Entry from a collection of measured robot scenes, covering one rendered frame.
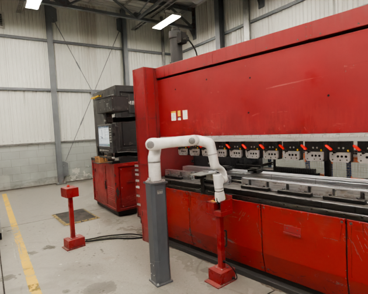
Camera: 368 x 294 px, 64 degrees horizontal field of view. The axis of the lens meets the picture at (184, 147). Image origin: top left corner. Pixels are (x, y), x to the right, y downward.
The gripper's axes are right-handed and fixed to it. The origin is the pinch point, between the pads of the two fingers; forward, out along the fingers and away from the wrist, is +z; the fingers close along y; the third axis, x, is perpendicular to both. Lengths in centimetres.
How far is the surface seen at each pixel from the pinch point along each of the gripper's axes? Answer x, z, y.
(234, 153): -6, -44, -36
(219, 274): -1, 62, 14
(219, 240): -4.5, 33.7, 3.9
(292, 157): 57, -41, -37
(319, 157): 80, -41, -37
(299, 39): 69, -138, -45
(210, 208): -9.3, 1.6, 5.6
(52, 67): -720, -284, -128
